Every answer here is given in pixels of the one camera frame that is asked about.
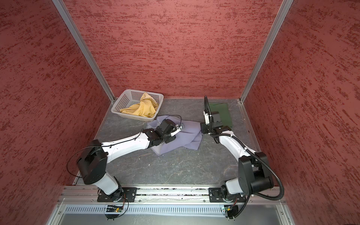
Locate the aluminium front rail frame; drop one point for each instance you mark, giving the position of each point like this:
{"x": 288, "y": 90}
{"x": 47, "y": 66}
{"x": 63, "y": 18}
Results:
{"x": 152, "y": 200}

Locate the lavender skirt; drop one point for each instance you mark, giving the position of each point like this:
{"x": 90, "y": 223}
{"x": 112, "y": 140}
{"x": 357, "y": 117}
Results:
{"x": 189, "y": 137}

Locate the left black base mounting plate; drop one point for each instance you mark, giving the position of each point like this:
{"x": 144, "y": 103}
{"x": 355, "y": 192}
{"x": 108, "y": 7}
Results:
{"x": 124, "y": 194}

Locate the right aluminium corner post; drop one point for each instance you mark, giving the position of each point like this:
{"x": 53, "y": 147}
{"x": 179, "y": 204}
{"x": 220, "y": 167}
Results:
{"x": 278, "y": 21}

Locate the small circuit board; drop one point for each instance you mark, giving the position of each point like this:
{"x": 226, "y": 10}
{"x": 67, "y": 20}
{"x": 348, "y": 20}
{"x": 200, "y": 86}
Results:
{"x": 231, "y": 211}
{"x": 114, "y": 209}

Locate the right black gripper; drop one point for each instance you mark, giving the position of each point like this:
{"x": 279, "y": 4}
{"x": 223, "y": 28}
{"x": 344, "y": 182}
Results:
{"x": 203, "y": 128}

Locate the white plastic laundry basket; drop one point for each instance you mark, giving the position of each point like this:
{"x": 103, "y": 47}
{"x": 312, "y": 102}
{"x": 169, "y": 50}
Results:
{"x": 131, "y": 97}

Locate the aluminium corner post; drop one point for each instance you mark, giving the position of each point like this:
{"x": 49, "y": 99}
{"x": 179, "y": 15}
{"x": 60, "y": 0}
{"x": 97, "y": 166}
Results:
{"x": 278, "y": 21}
{"x": 64, "y": 13}

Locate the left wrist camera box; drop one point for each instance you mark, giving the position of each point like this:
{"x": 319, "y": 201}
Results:
{"x": 178, "y": 128}

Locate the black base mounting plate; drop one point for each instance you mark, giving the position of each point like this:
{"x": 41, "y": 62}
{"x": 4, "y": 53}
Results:
{"x": 124, "y": 194}
{"x": 221, "y": 195}

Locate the left aluminium corner post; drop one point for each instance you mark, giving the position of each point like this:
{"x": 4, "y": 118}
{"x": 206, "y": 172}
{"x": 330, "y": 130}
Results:
{"x": 64, "y": 13}

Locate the yellow skirt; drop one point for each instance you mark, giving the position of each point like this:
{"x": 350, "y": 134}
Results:
{"x": 147, "y": 107}

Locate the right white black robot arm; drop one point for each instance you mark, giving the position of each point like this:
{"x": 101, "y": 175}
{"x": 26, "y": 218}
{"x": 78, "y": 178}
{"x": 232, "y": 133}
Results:
{"x": 253, "y": 176}

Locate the left small circuit board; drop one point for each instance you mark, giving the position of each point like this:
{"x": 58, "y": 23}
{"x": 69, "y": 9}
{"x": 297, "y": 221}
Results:
{"x": 114, "y": 209}

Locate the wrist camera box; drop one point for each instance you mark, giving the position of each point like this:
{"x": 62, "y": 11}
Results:
{"x": 178, "y": 128}
{"x": 207, "y": 118}

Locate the right small circuit board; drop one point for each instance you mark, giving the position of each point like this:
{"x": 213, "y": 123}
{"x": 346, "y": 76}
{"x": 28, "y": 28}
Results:
{"x": 231, "y": 211}

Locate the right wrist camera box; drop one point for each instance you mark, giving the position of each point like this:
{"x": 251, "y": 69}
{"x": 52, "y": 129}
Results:
{"x": 207, "y": 118}

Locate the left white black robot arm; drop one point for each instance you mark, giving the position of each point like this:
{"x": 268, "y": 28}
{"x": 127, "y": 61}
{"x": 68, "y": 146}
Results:
{"x": 93, "y": 161}

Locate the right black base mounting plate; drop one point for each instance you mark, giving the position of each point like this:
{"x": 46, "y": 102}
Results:
{"x": 221, "y": 195}

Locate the green skirt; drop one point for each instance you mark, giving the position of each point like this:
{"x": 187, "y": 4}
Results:
{"x": 224, "y": 113}

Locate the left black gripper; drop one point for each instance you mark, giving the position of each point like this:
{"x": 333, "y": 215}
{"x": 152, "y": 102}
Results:
{"x": 171, "y": 138}

